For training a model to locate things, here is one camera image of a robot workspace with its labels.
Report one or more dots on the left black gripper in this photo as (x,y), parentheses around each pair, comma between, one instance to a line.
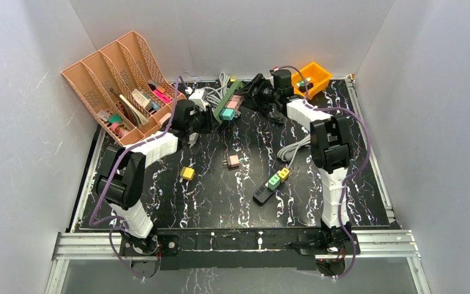
(209,120)

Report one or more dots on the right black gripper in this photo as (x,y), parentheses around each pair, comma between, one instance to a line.
(259,82)

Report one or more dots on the pink plug adapter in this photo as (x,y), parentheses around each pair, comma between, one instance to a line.
(232,104)
(236,98)
(232,161)

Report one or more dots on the dark green power strip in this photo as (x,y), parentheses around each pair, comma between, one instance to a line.
(238,84)

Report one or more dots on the teal plug adapter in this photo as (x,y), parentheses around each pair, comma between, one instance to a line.
(227,114)

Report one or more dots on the yellow plug adapter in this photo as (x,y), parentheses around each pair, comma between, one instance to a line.
(187,173)

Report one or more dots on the black power strip with USB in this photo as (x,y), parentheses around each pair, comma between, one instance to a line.
(262,194)

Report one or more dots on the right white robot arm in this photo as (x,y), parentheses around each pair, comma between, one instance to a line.
(331,150)

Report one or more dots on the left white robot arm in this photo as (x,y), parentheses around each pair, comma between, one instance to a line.
(120,178)

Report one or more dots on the orange plastic bin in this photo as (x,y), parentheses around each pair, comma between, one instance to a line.
(316,78)

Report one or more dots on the peach desk file organizer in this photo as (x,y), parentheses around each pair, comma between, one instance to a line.
(123,88)

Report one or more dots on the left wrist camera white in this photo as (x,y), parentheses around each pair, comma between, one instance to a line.
(198,97)

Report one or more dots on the aluminium frame rail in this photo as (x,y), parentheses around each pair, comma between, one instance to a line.
(172,245)

